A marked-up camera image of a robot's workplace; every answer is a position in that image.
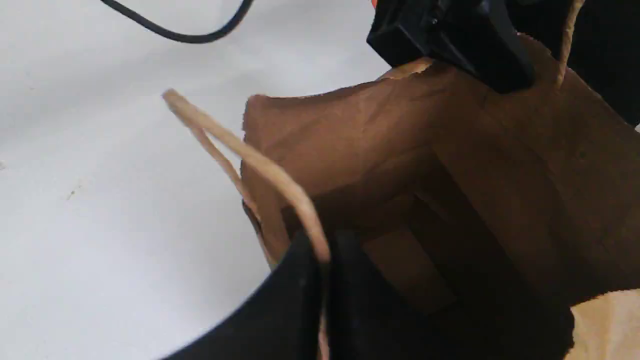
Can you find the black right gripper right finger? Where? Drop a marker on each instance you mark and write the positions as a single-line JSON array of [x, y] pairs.
[[483, 309]]

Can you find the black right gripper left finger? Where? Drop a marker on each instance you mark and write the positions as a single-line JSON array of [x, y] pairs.
[[279, 321]]

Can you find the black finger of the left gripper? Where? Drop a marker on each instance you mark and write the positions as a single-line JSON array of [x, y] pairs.
[[475, 36]]

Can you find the brown paper bag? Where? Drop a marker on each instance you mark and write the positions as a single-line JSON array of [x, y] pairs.
[[552, 170]]

